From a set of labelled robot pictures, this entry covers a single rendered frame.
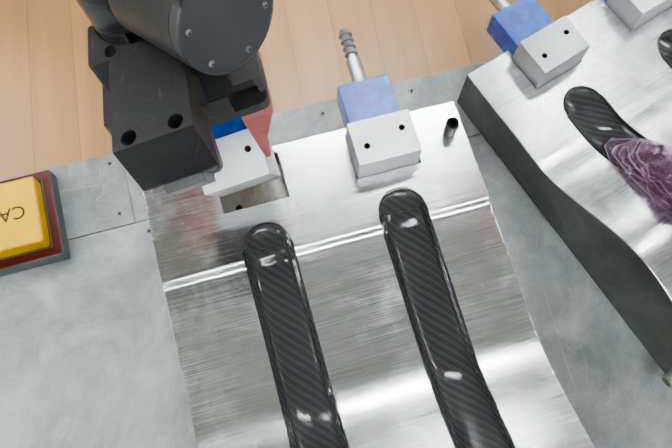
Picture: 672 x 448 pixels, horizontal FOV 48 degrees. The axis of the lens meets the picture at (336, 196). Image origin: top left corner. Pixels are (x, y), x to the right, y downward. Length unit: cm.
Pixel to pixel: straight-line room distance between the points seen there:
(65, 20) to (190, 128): 44
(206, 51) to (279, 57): 38
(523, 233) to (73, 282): 40
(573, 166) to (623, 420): 21
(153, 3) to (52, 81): 42
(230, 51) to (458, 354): 31
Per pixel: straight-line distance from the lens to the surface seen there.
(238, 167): 54
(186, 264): 58
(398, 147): 57
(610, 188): 65
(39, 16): 81
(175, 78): 40
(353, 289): 57
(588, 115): 69
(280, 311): 57
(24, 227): 68
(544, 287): 68
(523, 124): 67
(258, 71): 46
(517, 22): 70
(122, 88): 41
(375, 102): 60
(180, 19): 35
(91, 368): 67
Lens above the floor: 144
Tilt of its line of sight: 71 degrees down
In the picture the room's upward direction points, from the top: 3 degrees clockwise
